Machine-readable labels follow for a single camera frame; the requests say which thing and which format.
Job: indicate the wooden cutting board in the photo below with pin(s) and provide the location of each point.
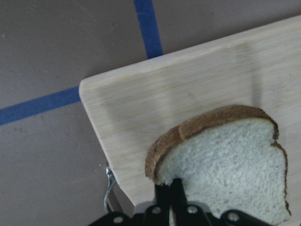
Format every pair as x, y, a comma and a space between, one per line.
130, 107

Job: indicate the bread slice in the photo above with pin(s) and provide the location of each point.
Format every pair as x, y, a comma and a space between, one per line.
227, 158

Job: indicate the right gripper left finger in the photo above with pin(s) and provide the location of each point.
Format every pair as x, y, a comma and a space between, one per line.
162, 198

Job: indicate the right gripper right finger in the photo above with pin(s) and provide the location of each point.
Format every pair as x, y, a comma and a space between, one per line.
178, 197

